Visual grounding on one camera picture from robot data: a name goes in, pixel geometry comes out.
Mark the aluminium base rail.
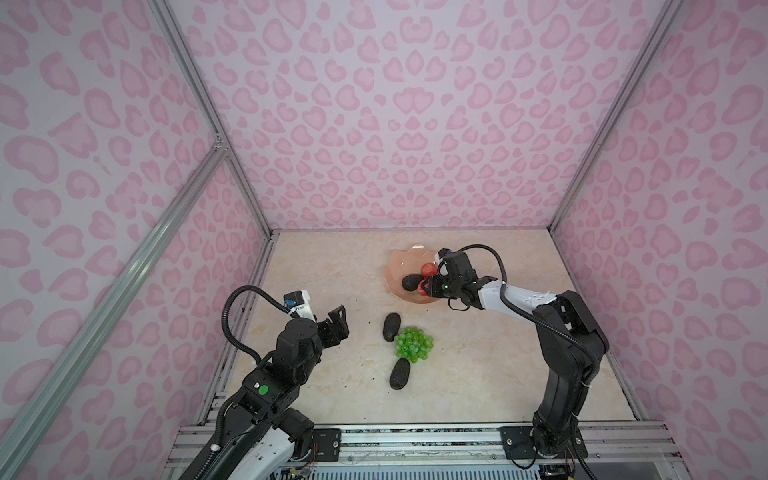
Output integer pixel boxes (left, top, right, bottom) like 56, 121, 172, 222
160, 391, 685, 480

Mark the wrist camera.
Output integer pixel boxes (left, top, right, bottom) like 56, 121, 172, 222
283, 290, 316, 321
435, 248, 451, 265

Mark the dark fake avocado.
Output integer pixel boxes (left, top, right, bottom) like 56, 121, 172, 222
389, 358, 411, 390
401, 274, 424, 292
382, 312, 402, 343

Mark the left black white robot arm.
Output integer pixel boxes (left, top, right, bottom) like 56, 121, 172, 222
181, 306, 349, 479

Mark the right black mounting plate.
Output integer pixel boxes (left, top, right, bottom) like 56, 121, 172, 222
499, 425, 538, 462

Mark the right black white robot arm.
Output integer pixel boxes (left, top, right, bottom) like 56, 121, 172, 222
422, 244, 610, 458

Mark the pink scalloped fruit bowl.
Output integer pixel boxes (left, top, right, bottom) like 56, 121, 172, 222
382, 245, 438, 305

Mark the black mounting plate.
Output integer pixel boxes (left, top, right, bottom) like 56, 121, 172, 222
311, 428, 342, 463
499, 425, 538, 462

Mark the green fake grape bunch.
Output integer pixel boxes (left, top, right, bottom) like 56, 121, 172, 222
394, 327, 434, 363

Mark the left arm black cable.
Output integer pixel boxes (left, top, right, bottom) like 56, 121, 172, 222
221, 284, 289, 364

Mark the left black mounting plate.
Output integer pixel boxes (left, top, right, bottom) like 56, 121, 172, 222
311, 428, 342, 463

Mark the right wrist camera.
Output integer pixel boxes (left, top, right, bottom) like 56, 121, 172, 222
435, 248, 451, 265

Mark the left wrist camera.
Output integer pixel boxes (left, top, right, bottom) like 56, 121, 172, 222
283, 290, 316, 321

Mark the left diagonal aluminium strut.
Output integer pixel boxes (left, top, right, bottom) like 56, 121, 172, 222
1, 144, 227, 479

